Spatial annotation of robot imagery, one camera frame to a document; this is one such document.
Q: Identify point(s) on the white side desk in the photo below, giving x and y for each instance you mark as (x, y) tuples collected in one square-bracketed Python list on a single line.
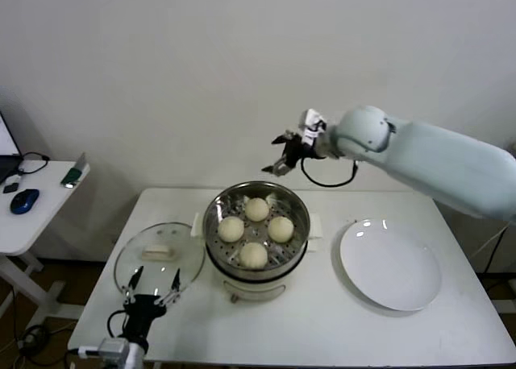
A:
[(36, 232)]

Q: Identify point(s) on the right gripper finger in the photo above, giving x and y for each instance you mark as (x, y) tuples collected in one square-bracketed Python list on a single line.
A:
[(280, 168), (284, 138)]

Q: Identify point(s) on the blue computer mouse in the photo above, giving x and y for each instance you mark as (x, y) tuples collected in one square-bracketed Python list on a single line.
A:
[(24, 201)]

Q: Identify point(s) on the white electric cooker base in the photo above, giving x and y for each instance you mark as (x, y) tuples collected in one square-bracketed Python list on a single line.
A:
[(254, 288)]

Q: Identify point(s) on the black laptop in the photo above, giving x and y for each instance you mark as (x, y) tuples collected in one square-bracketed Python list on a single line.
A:
[(6, 159)]

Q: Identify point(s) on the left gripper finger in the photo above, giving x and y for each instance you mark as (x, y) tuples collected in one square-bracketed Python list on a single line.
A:
[(135, 286), (175, 288)]

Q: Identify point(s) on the small black desk item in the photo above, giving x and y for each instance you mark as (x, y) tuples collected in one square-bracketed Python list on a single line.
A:
[(10, 188)]

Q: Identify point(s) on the perforated steel steamer basket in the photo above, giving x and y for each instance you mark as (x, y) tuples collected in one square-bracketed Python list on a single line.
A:
[(225, 208)]

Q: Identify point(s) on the round white plate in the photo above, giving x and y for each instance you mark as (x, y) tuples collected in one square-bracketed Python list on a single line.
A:
[(387, 264)]

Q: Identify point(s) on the round glass lid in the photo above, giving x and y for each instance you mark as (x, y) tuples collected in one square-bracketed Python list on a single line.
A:
[(161, 240)]

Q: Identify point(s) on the green flat card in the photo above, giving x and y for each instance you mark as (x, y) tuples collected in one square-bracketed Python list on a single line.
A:
[(70, 177)]

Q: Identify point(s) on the white steamed baozi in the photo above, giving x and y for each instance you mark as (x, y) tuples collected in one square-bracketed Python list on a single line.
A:
[(253, 255), (257, 209), (281, 229), (231, 229)]

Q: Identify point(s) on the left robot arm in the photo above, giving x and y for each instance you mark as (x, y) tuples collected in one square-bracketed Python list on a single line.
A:
[(136, 356)]

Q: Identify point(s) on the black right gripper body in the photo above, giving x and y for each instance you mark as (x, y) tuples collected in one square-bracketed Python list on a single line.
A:
[(300, 151)]

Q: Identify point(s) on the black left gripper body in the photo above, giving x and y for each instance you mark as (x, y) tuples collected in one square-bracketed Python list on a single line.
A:
[(139, 310)]

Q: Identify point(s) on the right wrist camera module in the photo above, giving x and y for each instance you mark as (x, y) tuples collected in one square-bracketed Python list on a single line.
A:
[(312, 121)]

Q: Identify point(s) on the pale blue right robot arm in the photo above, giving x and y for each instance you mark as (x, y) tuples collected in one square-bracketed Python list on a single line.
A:
[(435, 159)]

